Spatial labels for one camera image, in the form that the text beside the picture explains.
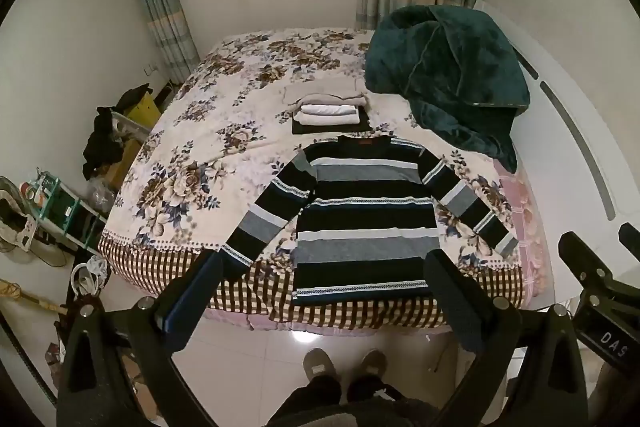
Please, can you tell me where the brown cardboard box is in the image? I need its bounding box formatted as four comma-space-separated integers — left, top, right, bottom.
102, 139, 142, 192

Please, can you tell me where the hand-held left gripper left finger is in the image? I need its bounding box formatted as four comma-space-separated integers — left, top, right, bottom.
56, 251, 224, 427

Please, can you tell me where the striped knit sweater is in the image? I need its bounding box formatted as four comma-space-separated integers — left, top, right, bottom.
220, 134, 518, 305

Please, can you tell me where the white cable bundle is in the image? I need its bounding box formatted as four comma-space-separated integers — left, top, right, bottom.
70, 254, 108, 295

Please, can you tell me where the bed with floral sheet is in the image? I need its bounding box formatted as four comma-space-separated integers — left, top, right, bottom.
97, 27, 553, 333

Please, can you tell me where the clear plastic bag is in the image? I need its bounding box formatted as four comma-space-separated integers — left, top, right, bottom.
85, 179, 118, 215

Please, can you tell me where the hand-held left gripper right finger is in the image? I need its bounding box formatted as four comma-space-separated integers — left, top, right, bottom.
425, 251, 591, 427

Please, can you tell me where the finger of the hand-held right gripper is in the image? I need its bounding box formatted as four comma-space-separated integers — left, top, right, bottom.
618, 223, 640, 260
558, 232, 613, 295

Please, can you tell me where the folded white cloth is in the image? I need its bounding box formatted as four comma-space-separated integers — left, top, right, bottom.
298, 104, 362, 126

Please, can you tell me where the person's leg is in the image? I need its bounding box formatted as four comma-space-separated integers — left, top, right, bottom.
267, 372, 345, 427
345, 374, 441, 427

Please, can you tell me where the white bed headboard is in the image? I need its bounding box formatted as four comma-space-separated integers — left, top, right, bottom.
475, 0, 640, 308

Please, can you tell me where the person's left leg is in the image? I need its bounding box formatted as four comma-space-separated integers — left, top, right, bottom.
267, 372, 345, 427

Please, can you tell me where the person's right grey slipper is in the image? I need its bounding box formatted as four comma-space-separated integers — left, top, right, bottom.
360, 349, 388, 380

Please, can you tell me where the green shelf rack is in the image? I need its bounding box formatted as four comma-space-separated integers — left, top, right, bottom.
20, 167, 108, 253

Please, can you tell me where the folded black cloth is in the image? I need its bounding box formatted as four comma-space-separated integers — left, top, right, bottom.
291, 117, 373, 136

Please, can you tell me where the person's left grey slipper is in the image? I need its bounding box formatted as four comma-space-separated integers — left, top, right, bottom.
303, 348, 337, 383

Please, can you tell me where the person's right leg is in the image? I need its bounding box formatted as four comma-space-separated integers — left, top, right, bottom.
345, 374, 441, 427

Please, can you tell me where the dark green plush blanket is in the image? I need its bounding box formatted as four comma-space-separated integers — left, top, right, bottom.
364, 4, 531, 174

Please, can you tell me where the straw broom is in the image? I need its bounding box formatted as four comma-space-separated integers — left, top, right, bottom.
0, 279, 68, 315

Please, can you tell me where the person's grey slipper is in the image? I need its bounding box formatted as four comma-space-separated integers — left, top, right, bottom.
303, 348, 337, 383
360, 349, 388, 380

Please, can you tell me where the folded beige cloth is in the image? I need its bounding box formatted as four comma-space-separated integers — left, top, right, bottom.
280, 91, 369, 114

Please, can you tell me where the yellow box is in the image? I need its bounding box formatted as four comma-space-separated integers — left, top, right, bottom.
122, 93, 161, 128

